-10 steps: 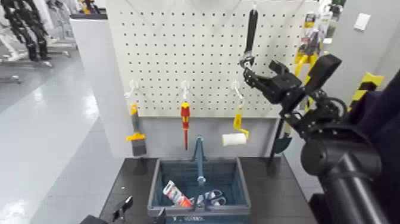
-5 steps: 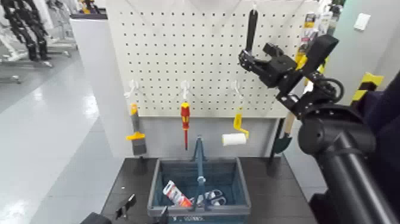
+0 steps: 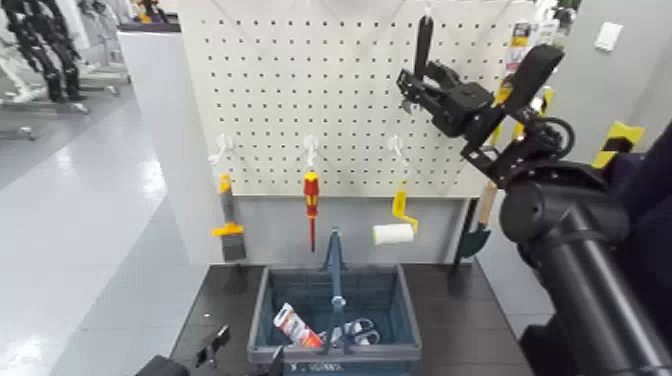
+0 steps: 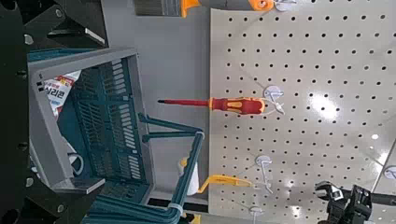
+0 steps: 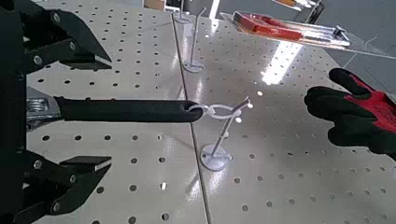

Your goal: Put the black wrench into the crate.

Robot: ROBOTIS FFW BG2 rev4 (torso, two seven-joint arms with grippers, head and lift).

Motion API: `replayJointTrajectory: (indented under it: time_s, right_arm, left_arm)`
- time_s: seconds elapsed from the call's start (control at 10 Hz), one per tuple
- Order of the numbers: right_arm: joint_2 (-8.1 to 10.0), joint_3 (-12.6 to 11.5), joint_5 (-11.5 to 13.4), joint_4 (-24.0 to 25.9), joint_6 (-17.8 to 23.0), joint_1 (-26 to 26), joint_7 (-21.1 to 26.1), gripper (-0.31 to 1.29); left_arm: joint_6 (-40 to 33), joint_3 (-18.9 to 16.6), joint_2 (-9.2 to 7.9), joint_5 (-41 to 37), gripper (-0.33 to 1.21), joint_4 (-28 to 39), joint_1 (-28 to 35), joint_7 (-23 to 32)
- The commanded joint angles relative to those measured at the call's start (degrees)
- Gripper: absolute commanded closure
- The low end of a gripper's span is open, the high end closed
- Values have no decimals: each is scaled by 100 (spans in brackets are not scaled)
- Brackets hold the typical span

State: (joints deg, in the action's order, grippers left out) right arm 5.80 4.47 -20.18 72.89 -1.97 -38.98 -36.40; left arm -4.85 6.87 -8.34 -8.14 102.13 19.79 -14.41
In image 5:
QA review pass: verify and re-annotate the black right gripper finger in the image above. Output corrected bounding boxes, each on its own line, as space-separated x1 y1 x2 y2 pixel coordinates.
21 7 112 75
12 151 112 224

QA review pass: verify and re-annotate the black handled adjustable wrench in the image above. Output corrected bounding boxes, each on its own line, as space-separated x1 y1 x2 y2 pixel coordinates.
26 86 205 133

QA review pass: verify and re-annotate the white zip tie loop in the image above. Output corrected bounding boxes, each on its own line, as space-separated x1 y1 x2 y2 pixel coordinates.
189 103 247 120

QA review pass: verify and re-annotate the beige pegboard panel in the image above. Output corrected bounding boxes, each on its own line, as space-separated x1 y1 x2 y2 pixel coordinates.
26 0 209 224
171 8 396 224

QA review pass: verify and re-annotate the brown cardboard box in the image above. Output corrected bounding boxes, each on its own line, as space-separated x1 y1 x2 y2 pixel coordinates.
143 0 166 12

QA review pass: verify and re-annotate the white pegboard hook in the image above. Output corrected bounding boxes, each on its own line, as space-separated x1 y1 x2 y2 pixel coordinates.
182 7 207 75
173 0 191 24
200 95 254 173

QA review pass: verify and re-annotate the clear blister pack red tool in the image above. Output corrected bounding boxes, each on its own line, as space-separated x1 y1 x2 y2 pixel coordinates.
219 10 396 61

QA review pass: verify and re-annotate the black red work glove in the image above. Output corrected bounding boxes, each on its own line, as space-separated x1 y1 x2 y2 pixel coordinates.
304 67 396 161

